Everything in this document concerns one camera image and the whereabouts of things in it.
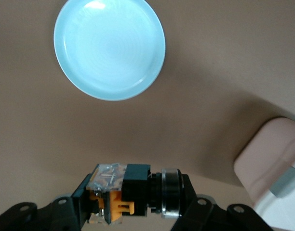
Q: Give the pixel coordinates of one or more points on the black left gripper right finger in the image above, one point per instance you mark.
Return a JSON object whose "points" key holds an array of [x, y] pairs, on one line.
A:
{"points": [[210, 216]]}

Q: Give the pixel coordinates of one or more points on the orange and black push-button switch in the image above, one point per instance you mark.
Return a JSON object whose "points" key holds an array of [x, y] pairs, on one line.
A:
{"points": [[135, 190]]}

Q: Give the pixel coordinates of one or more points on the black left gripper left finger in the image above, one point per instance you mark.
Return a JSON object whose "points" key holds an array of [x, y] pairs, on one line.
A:
{"points": [[53, 216]]}

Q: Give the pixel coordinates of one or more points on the light blue round plate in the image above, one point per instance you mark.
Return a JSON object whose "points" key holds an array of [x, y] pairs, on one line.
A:
{"points": [[109, 50]]}

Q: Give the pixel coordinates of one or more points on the white lidded storage box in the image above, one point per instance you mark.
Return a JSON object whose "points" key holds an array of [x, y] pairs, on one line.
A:
{"points": [[270, 156]]}

